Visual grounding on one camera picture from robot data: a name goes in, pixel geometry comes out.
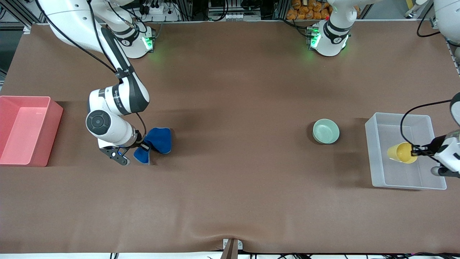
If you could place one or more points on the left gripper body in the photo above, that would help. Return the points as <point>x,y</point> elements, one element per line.
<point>432,146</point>

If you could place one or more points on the blue cloth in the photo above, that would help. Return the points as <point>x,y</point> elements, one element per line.
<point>160,140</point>

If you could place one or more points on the yellow cup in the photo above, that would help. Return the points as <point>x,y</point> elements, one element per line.
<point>400,153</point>

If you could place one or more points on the pale green bowl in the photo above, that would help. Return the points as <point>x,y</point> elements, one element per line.
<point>326,131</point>

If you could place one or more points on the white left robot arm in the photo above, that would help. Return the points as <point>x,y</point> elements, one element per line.
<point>332,39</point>

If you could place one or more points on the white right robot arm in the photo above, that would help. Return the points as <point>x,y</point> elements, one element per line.
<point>72,18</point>

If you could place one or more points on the clear plastic bin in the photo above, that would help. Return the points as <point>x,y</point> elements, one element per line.
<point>395,176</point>

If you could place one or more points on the brown table mat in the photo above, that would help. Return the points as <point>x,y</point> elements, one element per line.
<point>230,108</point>

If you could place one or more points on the pink plastic bin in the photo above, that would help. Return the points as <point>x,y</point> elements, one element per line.
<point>25,133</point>

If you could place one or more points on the white power strip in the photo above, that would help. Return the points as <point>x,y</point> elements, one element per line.
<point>156,9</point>

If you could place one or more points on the long white socket strip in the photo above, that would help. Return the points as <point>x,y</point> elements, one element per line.
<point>233,16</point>

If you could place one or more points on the pile of orange objects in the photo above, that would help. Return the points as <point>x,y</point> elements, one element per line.
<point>305,10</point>

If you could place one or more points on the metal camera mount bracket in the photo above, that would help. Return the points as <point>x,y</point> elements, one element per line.
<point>231,248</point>

